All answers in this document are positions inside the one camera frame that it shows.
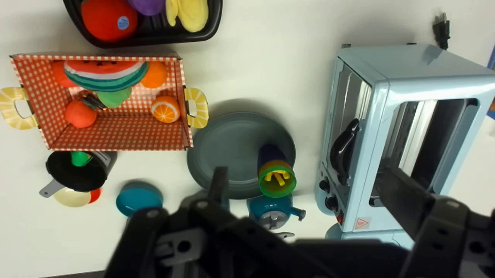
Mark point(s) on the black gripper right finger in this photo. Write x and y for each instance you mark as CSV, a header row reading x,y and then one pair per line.
x,y
403,198

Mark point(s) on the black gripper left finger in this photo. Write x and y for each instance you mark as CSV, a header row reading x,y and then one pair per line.
x,y
216,194

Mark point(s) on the yellow duck plush toy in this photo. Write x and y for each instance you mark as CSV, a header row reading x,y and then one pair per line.
x,y
190,13

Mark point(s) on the purple eggplant plush toy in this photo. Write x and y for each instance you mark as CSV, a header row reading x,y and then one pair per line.
x,y
146,7

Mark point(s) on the red tomato plush toy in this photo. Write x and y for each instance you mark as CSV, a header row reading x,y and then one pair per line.
x,y
108,21

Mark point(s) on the orange slice plush toy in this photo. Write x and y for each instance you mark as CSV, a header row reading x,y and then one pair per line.
x,y
165,109

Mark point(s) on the orange round plush toy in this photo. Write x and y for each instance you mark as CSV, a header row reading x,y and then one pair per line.
x,y
154,76

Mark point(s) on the watermelon slice plush toy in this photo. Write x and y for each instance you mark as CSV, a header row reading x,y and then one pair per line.
x,y
105,76

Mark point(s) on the small red fruit plush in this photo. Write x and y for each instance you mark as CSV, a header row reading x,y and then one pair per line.
x,y
78,115

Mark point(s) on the red checkered basket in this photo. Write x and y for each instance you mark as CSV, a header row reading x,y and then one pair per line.
x,y
123,118

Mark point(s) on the black plastic tray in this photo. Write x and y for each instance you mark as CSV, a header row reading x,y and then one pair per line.
x,y
150,30

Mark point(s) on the grey round plate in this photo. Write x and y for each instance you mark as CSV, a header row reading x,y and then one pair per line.
x,y
241,143

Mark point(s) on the teal toy kettle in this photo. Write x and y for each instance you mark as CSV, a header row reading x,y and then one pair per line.
x,y
272,212

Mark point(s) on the teal toy pan lid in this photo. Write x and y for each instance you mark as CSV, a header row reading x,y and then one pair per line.
x,y
137,195

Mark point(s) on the light blue toy toaster oven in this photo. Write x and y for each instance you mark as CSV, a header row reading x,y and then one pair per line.
x,y
414,109

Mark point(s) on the toy burger stack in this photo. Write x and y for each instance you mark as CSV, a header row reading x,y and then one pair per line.
x,y
72,198

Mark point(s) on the black toy frying pan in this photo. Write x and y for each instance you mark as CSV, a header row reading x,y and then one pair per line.
x,y
77,171

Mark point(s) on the black wall plug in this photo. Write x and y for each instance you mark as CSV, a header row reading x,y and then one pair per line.
x,y
440,32

